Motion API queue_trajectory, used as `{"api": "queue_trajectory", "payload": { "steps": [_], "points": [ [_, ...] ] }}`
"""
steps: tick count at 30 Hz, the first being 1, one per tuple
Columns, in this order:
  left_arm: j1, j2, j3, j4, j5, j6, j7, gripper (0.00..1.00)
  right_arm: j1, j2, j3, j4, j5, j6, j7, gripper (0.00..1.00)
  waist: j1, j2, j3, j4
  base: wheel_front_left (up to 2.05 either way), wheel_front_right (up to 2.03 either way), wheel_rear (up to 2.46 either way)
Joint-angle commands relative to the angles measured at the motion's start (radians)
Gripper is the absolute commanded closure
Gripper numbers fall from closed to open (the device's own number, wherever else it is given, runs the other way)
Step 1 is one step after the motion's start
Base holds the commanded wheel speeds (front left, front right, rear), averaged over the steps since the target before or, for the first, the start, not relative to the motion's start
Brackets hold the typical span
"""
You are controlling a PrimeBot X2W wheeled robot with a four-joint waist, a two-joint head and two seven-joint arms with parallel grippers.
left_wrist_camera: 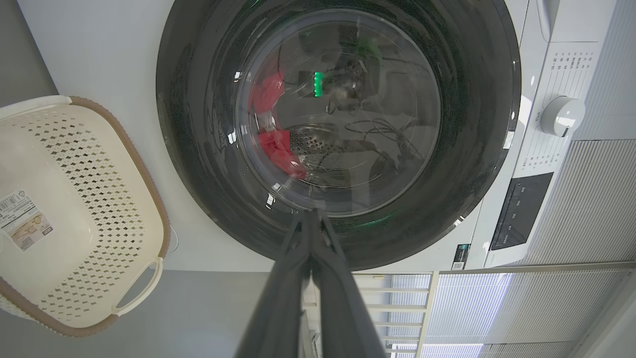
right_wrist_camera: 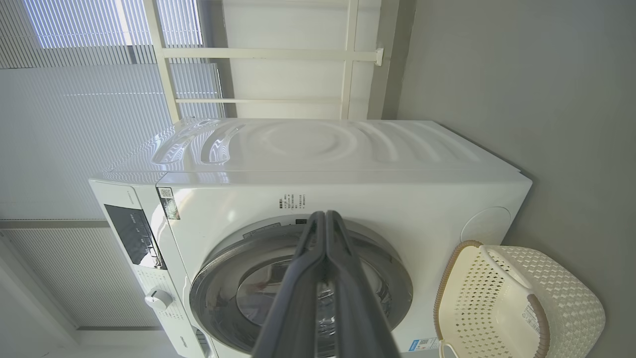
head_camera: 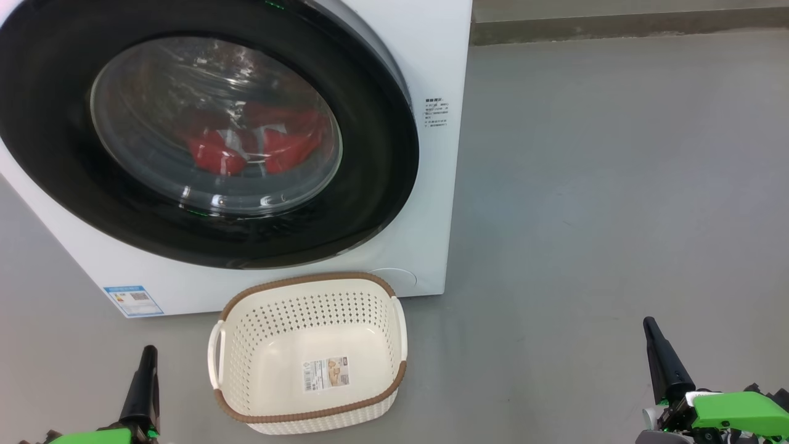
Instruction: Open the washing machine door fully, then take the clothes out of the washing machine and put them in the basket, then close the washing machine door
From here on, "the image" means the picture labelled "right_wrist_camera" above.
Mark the blue energy label sticker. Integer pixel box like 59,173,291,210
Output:
408,337,440,353

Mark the black round washing machine door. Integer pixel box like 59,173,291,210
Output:
189,215,414,358

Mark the cream perforated laundry basket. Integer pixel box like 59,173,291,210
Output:
434,241,606,358

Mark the white front-load washing machine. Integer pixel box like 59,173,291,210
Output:
88,117,533,358

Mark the white metal rack frame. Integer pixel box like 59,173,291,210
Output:
144,0,384,122

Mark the white pleated window blind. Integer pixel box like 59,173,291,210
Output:
0,0,224,219
0,228,162,329

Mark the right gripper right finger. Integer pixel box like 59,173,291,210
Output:
323,210,402,358

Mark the printed label sticker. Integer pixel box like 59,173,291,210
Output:
519,303,542,331

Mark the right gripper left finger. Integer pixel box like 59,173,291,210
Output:
251,211,328,358

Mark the QR code label sticker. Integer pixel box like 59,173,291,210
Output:
158,187,180,220

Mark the white washing machine dial knob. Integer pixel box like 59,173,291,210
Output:
145,288,173,312

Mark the black glossy display panel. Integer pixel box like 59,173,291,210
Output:
103,204,165,270

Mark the round white filter cover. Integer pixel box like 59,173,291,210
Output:
460,206,511,245

